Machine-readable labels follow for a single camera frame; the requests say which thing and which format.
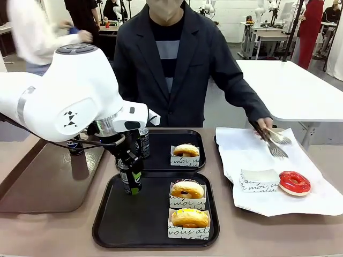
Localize red glazed donut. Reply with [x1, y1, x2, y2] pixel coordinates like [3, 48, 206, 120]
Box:
[278, 171, 311, 198]

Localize black can green logo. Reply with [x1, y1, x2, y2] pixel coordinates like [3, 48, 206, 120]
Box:
[117, 160, 143, 195]

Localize black can white print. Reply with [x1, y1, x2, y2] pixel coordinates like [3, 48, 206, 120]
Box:
[137, 127, 150, 159]

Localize person's left hand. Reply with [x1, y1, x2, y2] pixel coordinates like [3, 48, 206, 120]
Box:
[254, 117, 274, 137]

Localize background workbench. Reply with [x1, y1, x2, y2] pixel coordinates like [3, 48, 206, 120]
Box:
[241, 21, 298, 60]

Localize black plastic serving tray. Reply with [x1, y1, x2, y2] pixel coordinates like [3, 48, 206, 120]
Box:
[92, 171, 220, 248]
[115, 129, 206, 172]

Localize white paper sheet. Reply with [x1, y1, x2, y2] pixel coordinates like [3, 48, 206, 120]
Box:
[215, 126, 343, 217]

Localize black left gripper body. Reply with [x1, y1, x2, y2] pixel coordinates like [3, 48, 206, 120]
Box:
[106, 130, 143, 164]

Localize plain glazed donut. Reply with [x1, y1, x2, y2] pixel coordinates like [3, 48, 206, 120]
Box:
[173, 143, 200, 158]

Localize seated person dark clothes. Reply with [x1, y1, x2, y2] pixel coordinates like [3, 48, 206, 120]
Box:
[321, 0, 343, 35]

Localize yellow sprinkled donut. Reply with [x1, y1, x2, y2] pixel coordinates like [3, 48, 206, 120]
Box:
[171, 208, 210, 228]

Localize white paper box black lettering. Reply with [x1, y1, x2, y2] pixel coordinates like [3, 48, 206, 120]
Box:
[239, 168, 281, 193]

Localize person in dark blazer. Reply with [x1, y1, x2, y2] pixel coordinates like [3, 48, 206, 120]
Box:
[112, 0, 244, 129]

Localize silver metal tongs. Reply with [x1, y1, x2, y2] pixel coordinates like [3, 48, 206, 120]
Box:
[253, 122, 293, 160]

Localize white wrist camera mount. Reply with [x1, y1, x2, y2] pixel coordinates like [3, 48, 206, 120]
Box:
[111, 103, 161, 132]

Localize person's left forearm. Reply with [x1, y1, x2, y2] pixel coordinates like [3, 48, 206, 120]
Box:
[227, 80, 273, 126]

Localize black Pepsi can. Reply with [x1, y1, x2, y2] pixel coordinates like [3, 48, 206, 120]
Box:
[66, 138, 85, 156]

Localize white table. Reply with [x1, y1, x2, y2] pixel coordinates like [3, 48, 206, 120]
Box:
[235, 59, 343, 145]

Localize black stand pole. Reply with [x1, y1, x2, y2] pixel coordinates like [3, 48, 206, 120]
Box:
[282, 0, 306, 63]

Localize person in red apron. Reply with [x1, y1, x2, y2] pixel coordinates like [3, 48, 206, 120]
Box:
[290, 0, 327, 71]

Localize person in white top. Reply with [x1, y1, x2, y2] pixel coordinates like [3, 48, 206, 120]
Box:
[7, 0, 93, 75]

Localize person in black clothes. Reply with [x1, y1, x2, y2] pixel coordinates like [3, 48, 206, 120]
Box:
[64, 0, 101, 50]

